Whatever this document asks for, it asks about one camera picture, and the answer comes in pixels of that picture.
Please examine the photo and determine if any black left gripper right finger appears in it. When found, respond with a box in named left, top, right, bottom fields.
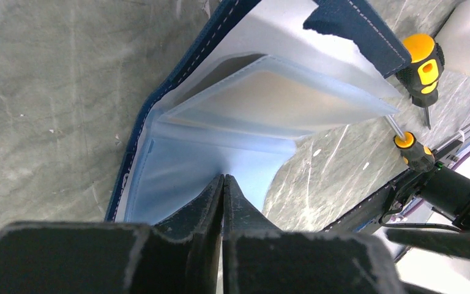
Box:
left=223, top=175, right=405, bottom=293

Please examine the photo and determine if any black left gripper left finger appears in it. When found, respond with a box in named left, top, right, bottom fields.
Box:
left=0, top=175, right=224, bottom=293

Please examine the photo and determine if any dark blue card holder wallet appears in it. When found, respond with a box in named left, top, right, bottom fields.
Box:
left=105, top=1, right=411, bottom=224

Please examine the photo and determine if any lower yellow black screwdriver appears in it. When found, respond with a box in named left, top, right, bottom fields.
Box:
left=384, top=115, right=435, bottom=173

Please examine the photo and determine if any yellow black screwdriver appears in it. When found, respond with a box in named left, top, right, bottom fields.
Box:
left=395, top=34, right=445, bottom=129
left=384, top=115, right=435, bottom=173

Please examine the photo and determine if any upper yellow black screwdriver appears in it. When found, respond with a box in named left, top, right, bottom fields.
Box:
left=395, top=34, right=445, bottom=129

